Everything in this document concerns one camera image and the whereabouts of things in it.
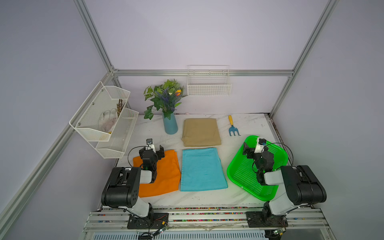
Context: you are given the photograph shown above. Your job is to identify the orange pants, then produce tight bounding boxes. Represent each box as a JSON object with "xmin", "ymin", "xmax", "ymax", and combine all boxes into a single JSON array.
[{"xmin": 139, "ymin": 150, "xmax": 181, "ymax": 198}]

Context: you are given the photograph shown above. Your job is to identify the khaki pants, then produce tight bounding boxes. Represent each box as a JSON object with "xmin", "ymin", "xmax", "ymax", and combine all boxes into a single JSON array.
[{"xmin": 182, "ymin": 118, "xmax": 222, "ymax": 147}]

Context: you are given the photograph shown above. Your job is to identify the teal pants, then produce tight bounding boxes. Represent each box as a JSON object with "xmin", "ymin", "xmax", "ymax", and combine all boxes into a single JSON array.
[{"xmin": 180, "ymin": 148, "xmax": 228, "ymax": 192}]

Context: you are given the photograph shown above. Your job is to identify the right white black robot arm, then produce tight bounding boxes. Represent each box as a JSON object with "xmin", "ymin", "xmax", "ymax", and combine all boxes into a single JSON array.
[{"xmin": 243, "ymin": 139, "xmax": 327, "ymax": 220}]

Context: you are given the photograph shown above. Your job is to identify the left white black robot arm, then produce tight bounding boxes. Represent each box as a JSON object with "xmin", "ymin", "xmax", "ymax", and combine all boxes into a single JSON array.
[{"xmin": 101, "ymin": 145, "xmax": 165, "ymax": 218}]

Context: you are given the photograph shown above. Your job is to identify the green plastic basket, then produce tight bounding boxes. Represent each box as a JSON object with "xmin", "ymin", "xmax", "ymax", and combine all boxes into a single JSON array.
[{"xmin": 227, "ymin": 141, "xmax": 289, "ymax": 202}]

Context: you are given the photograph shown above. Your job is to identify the yellow blue garden fork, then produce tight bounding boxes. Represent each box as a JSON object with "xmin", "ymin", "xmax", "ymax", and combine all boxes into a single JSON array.
[{"xmin": 228, "ymin": 115, "xmax": 240, "ymax": 137}]

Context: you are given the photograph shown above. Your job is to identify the teal vase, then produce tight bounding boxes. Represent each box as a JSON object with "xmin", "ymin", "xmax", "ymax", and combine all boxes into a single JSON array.
[{"xmin": 163, "ymin": 113, "xmax": 178, "ymax": 135}]

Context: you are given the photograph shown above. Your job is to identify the artificial green plant bouquet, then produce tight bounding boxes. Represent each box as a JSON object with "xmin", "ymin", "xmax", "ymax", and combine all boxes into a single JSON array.
[{"xmin": 144, "ymin": 79, "xmax": 185, "ymax": 120}]

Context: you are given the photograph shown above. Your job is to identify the clear glove in shelf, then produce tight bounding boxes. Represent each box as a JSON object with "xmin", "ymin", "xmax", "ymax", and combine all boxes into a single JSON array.
[{"xmin": 98, "ymin": 109, "xmax": 118, "ymax": 134}]

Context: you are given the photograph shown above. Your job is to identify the white two-tier mesh shelf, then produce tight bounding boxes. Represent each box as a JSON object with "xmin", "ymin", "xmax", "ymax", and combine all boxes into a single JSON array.
[{"xmin": 69, "ymin": 82, "xmax": 139, "ymax": 159}]

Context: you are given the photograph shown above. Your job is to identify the dried twigs in shelf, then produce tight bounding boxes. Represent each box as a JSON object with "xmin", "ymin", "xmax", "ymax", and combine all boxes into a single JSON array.
[{"xmin": 117, "ymin": 99, "xmax": 124, "ymax": 117}]

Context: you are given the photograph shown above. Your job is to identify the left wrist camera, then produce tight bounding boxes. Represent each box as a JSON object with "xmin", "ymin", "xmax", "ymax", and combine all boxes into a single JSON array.
[{"xmin": 146, "ymin": 139, "xmax": 155, "ymax": 151}]

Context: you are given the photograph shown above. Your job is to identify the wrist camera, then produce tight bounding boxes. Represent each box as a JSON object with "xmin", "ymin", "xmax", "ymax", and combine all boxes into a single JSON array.
[
  {"xmin": 146, "ymin": 139, "xmax": 155, "ymax": 151},
  {"xmin": 254, "ymin": 138, "xmax": 267, "ymax": 153}
]

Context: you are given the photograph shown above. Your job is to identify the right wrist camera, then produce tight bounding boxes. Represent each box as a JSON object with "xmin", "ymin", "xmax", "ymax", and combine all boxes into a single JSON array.
[{"xmin": 254, "ymin": 138, "xmax": 267, "ymax": 153}]

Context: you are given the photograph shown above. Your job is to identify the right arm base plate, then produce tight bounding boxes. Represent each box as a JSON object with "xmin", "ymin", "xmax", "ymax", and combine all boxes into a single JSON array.
[{"xmin": 246, "ymin": 212, "xmax": 288, "ymax": 228}]

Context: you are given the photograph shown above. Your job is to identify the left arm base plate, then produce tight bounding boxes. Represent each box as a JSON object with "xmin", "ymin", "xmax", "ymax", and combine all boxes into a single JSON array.
[{"xmin": 127, "ymin": 213, "xmax": 169, "ymax": 230}]

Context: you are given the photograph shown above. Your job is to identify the white wire wall basket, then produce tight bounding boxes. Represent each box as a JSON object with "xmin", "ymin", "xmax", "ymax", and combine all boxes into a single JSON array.
[{"xmin": 187, "ymin": 65, "xmax": 232, "ymax": 96}]

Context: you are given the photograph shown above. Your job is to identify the aluminium front rail frame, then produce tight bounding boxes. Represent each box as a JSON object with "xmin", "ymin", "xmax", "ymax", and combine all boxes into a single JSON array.
[{"xmin": 79, "ymin": 207, "xmax": 336, "ymax": 240}]

